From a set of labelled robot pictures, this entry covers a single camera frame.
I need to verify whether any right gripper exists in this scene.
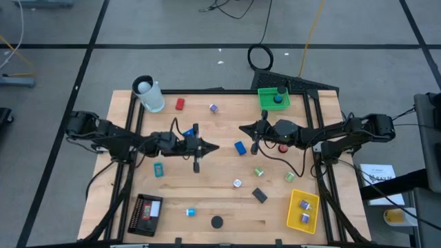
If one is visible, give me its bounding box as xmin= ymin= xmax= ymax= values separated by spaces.
xmin=238 ymin=110 xmax=278 ymax=156

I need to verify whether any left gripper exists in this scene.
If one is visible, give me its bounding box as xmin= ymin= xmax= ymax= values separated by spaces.
xmin=177 ymin=123 xmax=221 ymax=174

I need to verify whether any blue sand hourglass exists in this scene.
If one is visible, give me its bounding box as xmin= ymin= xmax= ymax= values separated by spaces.
xmin=273 ymin=85 xmax=288 ymax=105

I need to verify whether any black plastic box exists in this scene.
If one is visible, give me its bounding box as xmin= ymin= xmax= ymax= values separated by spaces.
xmin=252 ymin=187 xmax=269 ymax=204

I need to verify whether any yellow plastic basket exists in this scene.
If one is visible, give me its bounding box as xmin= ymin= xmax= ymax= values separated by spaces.
xmin=286 ymin=188 xmax=320 ymax=235

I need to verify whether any green plastic basket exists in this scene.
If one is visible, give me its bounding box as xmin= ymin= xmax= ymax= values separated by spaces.
xmin=257 ymin=86 xmax=291 ymax=112

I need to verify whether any black perforated panel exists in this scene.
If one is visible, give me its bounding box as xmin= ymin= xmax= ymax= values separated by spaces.
xmin=250 ymin=68 xmax=340 ymax=96

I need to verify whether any white cylindrical container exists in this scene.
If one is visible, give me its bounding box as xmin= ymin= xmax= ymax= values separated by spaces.
xmin=132 ymin=74 xmax=165 ymax=114

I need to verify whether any black plastic tray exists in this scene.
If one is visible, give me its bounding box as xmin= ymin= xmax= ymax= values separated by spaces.
xmin=126 ymin=194 xmax=163 ymax=238

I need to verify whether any white printed paper sheet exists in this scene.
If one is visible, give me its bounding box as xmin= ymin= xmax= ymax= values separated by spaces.
xmin=359 ymin=163 xmax=406 ymax=207

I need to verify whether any black diagonal beam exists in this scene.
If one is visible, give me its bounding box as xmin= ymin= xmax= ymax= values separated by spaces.
xmin=360 ymin=167 xmax=430 ymax=201

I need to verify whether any grey metal cabinet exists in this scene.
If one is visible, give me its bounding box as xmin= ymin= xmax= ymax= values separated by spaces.
xmin=413 ymin=92 xmax=441 ymax=194

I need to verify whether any grey stand foot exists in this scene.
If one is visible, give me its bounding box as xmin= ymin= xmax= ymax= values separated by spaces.
xmin=0 ymin=74 xmax=35 ymax=87
xmin=12 ymin=0 xmax=75 ymax=10

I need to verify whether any black floor object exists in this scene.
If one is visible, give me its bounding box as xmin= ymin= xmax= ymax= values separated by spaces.
xmin=0 ymin=107 xmax=14 ymax=138

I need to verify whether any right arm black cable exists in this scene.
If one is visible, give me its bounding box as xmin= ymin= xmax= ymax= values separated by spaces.
xmin=256 ymin=139 xmax=311 ymax=178

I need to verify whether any black coiled cable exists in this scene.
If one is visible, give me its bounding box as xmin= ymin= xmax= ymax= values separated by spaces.
xmin=247 ymin=0 xmax=275 ymax=72

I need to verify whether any long yellow cable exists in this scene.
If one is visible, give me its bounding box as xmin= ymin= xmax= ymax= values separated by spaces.
xmin=298 ymin=0 xmax=326 ymax=78

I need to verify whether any loose black floor cable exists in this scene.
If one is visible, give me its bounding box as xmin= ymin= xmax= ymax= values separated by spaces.
xmin=198 ymin=0 xmax=258 ymax=20

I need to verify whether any black cable bundle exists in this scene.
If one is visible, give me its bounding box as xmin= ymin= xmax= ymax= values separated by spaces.
xmin=389 ymin=106 xmax=420 ymax=127

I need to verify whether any thin yellow floor cable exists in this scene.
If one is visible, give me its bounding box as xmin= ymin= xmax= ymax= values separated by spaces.
xmin=0 ymin=34 xmax=35 ymax=77

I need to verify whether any white floor cable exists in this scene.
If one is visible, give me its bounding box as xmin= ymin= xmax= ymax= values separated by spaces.
xmin=0 ymin=0 xmax=25 ymax=70

